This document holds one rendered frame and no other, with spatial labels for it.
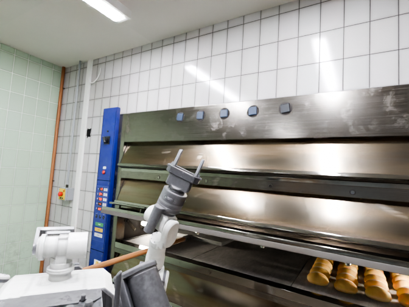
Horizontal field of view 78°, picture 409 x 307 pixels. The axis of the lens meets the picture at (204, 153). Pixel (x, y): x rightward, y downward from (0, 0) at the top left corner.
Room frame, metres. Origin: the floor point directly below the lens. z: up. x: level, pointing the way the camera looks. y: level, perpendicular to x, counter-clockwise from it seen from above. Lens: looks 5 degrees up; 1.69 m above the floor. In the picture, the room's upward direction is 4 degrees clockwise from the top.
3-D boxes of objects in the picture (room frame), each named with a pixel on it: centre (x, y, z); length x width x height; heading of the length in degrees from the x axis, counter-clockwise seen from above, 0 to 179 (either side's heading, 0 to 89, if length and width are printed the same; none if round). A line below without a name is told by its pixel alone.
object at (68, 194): (2.11, 1.12, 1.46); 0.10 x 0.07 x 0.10; 59
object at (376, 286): (1.44, -0.90, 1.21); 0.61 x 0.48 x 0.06; 149
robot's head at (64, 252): (0.68, 0.35, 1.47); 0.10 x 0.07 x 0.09; 113
